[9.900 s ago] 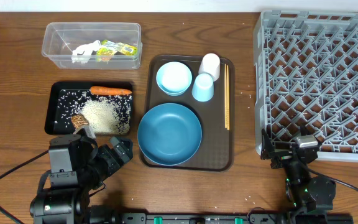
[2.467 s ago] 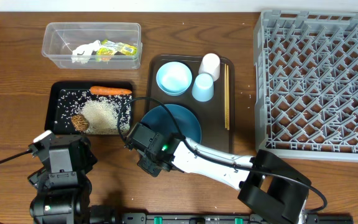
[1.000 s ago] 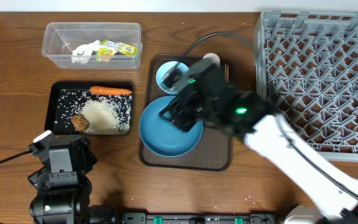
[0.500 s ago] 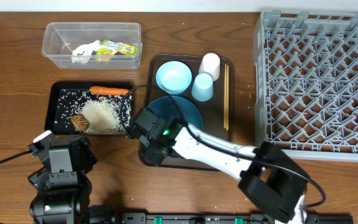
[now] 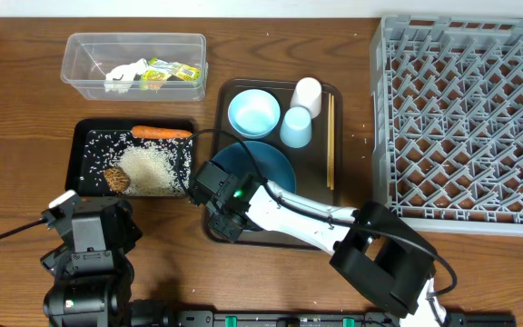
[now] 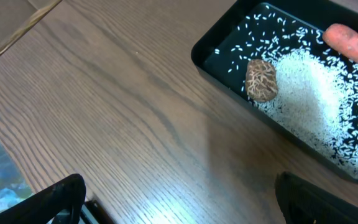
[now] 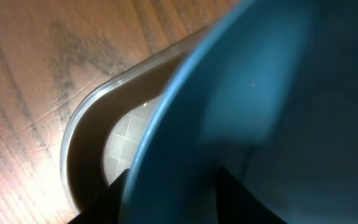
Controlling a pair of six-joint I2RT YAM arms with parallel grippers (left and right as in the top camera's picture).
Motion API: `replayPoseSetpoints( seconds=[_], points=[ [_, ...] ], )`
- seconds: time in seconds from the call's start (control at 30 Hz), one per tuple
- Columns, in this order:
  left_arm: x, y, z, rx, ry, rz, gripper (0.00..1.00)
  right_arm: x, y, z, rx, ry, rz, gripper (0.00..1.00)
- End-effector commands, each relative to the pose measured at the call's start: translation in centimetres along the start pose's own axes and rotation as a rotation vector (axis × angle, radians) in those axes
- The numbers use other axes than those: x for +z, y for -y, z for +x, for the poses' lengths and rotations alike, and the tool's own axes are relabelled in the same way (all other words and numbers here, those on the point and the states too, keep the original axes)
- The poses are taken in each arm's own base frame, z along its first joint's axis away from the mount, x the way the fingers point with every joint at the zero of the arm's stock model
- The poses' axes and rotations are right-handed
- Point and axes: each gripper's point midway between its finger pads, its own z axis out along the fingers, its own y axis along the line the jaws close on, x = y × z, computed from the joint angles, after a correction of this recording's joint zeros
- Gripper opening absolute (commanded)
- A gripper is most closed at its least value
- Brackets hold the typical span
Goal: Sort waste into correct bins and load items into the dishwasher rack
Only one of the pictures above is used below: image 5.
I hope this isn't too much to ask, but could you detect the black plastic tray bin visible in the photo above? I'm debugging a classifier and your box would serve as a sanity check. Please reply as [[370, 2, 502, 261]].
[[65, 118, 194, 190]]

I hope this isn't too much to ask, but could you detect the brown serving tray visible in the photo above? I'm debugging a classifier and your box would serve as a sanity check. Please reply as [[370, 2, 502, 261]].
[[211, 79, 343, 251]]

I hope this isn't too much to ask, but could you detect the dark blue plate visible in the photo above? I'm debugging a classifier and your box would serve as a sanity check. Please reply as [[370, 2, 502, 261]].
[[212, 141, 297, 193]]

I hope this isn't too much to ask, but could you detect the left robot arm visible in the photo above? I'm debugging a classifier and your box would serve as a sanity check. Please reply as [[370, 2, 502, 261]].
[[40, 190, 177, 327]]

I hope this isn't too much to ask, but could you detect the wooden chopstick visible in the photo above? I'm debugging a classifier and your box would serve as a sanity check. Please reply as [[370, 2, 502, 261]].
[[327, 94, 333, 190], [331, 94, 335, 191]]

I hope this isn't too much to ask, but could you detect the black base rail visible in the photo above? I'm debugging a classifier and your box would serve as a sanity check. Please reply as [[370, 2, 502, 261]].
[[129, 299, 518, 327]]

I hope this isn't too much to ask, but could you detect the white rice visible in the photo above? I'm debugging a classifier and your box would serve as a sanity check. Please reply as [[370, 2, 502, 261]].
[[71, 130, 192, 197]]

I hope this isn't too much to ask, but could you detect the light blue bowl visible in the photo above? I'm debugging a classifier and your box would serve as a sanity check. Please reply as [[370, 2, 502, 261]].
[[227, 89, 281, 139]]

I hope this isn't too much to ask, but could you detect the orange carrot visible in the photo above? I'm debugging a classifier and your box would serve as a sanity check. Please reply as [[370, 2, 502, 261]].
[[131, 125, 192, 139]]

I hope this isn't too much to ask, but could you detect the left wooden chopstick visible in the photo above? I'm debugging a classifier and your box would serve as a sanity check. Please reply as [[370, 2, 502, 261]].
[[327, 94, 333, 190]]

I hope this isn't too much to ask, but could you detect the pink plastic cup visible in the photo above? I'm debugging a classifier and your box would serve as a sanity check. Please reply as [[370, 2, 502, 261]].
[[290, 77, 322, 119]]

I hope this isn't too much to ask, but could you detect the yellow green snack wrapper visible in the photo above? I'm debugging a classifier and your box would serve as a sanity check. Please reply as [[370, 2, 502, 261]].
[[139, 58, 201, 91]]

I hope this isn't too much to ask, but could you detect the right wooden chopstick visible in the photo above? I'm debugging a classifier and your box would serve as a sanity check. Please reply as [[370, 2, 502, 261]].
[[331, 94, 335, 191]]

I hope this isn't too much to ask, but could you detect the grey dishwasher rack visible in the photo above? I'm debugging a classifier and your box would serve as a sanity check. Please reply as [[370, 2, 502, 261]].
[[370, 15, 523, 237]]

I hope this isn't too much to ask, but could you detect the clear plastic bin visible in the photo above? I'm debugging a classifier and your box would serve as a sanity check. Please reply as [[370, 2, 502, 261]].
[[61, 33, 208, 102]]

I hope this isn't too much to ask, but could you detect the brown food scrap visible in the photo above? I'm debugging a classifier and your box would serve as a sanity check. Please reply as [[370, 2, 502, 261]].
[[104, 167, 131, 193]]

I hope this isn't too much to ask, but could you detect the white tissue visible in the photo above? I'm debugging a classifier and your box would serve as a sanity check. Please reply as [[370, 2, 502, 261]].
[[104, 58, 148, 94]]

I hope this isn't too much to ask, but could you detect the light blue plastic cup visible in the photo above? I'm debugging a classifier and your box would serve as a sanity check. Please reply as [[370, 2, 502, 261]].
[[280, 106, 311, 148]]

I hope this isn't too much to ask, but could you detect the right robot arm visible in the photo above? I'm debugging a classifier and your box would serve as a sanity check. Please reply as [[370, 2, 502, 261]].
[[191, 173, 448, 326]]

